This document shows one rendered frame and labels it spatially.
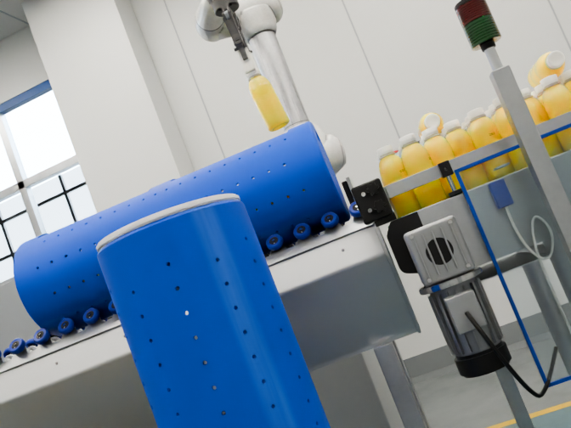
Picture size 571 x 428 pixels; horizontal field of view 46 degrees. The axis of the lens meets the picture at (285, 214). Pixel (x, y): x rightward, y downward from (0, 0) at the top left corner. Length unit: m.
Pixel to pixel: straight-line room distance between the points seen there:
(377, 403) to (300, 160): 0.89
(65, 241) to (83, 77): 3.13
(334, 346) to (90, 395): 0.64
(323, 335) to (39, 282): 0.75
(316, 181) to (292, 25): 3.15
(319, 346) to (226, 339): 0.63
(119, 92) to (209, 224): 3.67
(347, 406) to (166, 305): 1.20
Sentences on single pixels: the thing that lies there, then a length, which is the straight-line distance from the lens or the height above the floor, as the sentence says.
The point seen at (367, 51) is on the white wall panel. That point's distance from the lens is 4.60.
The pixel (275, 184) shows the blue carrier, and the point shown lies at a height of 1.09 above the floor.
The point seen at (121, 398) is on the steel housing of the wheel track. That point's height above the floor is 0.73.
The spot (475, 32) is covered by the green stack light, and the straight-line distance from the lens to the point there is 1.47.
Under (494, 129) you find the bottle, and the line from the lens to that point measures 1.69.
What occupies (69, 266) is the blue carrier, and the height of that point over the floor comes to 1.10.
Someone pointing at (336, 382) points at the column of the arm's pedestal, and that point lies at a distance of 2.21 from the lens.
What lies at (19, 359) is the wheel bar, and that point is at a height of 0.93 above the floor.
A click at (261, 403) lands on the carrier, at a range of 1.13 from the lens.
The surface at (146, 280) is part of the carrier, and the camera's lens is 1.14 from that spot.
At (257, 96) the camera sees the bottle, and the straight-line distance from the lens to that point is 1.89.
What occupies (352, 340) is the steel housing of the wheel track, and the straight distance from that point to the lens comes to 1.72.
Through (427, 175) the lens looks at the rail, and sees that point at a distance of 1.58.
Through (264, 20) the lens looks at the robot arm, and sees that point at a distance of 2.53.
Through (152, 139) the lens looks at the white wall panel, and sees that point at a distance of 4.61.
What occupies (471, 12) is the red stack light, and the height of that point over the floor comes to 1.23.
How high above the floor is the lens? 0.84
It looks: 6 degrees up
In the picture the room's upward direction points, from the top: 21 degrees counter-clockwise
